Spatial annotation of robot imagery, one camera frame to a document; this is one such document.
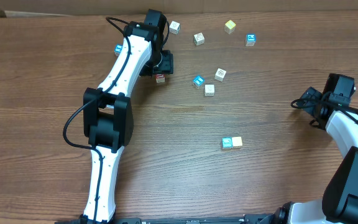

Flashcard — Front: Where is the white picture block centre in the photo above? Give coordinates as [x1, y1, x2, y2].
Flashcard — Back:
[193, 32, 205, 46]

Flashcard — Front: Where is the red letter U block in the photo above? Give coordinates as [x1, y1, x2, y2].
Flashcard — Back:
[155, 74, 165, 83]

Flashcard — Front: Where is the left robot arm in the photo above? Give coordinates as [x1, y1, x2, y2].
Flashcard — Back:
[80, 9, 174, 223]

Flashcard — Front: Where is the blue letter block far left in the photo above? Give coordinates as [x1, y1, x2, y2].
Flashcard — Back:
[114, 44, 123, 57]

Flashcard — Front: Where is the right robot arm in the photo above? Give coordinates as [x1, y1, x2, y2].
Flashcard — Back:
[264, 73, 358, 223]

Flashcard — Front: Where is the white block blue side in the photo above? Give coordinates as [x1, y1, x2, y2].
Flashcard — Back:
[222, 137, 233, 149]

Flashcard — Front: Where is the white block top centre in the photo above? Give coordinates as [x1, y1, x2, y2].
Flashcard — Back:
[169, 21, 180, 35]

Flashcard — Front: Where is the white block yellow side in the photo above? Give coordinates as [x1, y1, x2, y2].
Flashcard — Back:
[204, 84, 215, 96]

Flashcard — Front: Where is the yellow side picture block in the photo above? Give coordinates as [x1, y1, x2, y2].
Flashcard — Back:
[231, 136, 243, 148]

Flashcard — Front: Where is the white picture block dark side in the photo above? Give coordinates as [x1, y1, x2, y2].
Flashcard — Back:
[214, 68, 226, 82]

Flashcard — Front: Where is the blue letter T block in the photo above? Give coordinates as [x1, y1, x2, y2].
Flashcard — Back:
[192, 75, 205, 89]

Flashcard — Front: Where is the blue letter P block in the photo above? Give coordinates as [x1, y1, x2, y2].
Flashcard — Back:
[246, 34, 256, 47]

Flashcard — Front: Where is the yellow top block right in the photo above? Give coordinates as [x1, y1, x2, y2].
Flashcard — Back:
[224, 20, 236, 34]

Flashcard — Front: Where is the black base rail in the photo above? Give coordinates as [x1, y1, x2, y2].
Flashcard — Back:
[54, 213, 276, 224]

